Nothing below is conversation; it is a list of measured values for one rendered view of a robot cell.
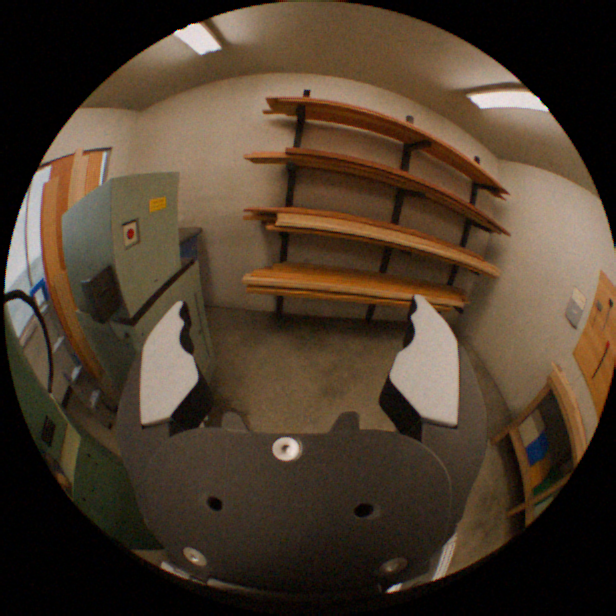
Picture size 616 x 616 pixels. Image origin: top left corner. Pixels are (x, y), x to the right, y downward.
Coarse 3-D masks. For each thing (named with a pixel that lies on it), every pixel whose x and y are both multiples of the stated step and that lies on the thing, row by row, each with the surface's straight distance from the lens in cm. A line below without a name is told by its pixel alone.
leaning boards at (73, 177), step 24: (72, 168) 234; (96, 168) 247; (48, 192) 218; (72, 192) 228; (48, 216) 213; (48, 240) 210; (48, 264) 208; (48, 288) 211; (72, 312) 206; (72, 336) 211; (96, 360) 225
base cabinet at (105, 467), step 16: (96, 448) 92; (96, 464) 90; (112, 464) 97; (96, 480) 94; (112, 480) 99; (128, 480) 107; (96, 496) 97; (112, 496) 103; (128, 496) 110; (96, 512) 101; (112, 512) 107; (128, 512) 114; (112, 528) 111; (128, 528) 119; (144, 528) 129; (128, 544) 124; (144, 544) 135; (160, 544) 149
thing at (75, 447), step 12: (60, 408) 102; (72, 432) 88; (72, 444) 87; (84, 444) 85; (72, 456) 87; (84, 456) 86; (60, 468) 98; (72, 468) 88; (84, 468) 88; (72, 480) 89; (84, 480) 91; (72, 492) 92; (84, 492) 93; (84, 504) 96
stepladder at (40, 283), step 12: (36, 288) 147; (48, 300) 155; (60, 324) 158; (60, 336) 157; (72, 348) 162; (60, 360) 158; (84, 372) 168; (72, 384) 164; (96, 384) 174; (84, 396) 169; (96, 396) 172; (96, 408) 176
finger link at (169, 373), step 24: (168, 312) 12; (168, 336) 10; (144, 360) 9; (168, 360) 8; (192, 360) 8; (144, 384) 8; (168, 384) 8; (192, 384) 7; (144, 408) 8; (168, 408) 7; (192, 408) 7
